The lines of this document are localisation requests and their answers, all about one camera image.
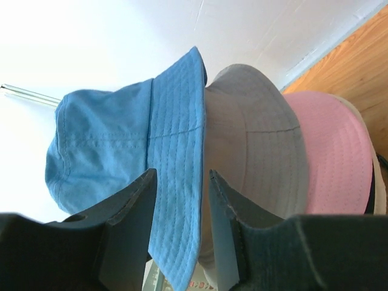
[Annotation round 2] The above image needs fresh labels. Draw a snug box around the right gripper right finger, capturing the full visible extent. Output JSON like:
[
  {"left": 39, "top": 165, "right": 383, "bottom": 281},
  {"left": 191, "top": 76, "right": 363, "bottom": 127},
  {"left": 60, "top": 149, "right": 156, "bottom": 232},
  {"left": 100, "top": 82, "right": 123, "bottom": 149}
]
[{"left": 209, "top": 171, "right": 387, "bottom": 290}]

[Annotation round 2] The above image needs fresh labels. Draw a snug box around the pink bucket hat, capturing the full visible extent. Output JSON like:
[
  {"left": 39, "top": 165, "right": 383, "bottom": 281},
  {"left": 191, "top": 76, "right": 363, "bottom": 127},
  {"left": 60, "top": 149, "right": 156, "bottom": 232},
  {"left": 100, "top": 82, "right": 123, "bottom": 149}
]
[{"left": 284, "top": 91, "right": 374, "bottom": 214}]

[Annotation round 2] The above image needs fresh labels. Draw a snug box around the grey plastic laundry basket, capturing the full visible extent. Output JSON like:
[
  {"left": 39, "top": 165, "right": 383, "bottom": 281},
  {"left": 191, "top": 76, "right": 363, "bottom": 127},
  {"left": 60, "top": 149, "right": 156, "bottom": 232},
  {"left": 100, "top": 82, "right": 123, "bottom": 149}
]
[{"left": 142, "top": 260, "right": 217, "bottom": 291}]

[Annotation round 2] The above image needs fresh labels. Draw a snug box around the blue bucket hat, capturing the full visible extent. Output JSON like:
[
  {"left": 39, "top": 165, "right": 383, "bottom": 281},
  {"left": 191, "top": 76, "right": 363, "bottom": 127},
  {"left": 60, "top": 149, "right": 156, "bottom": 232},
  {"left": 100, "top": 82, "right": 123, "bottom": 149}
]
[{"left": 45, "top": 47, "right": 207, "bottom": 290}]

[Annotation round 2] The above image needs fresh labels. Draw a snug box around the black bucket hat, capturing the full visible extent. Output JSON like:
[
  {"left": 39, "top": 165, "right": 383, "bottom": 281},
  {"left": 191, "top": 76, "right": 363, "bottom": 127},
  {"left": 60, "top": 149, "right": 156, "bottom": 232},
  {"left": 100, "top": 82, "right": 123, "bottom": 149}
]
[{"left": 364, "top": 172, "right": 375, "bottom": 214}]

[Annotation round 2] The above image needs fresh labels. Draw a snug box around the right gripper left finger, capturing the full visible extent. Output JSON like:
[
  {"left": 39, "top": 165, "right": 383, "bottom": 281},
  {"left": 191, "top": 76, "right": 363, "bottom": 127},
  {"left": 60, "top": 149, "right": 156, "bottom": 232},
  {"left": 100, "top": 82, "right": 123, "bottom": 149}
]
[{"left": 1, "top": 169, "right": 157, "bottom": 290}]

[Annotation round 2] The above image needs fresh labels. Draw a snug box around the beige bucket hat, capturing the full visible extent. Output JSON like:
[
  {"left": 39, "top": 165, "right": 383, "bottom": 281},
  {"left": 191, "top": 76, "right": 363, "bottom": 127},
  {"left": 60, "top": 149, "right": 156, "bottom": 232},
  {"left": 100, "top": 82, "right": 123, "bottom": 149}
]
[{"left": 332, "top": 95, "right": 387, "bottom": 215}]

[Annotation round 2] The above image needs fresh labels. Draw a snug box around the aluminium frame rail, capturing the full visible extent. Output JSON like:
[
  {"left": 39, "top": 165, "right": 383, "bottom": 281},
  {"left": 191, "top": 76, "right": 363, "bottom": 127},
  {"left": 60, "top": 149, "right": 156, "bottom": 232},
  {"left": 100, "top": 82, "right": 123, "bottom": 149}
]
[{"left": 1, "top": 84, "right": 61, "bottom": 107}]

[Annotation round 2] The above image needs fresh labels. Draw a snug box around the grey bucket hat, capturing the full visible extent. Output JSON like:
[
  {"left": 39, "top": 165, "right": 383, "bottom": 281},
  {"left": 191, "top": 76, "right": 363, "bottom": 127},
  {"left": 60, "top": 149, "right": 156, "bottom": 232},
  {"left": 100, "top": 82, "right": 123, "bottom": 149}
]
[{"left": 198, "top": 64, "right": 309, "bottom": 287}]

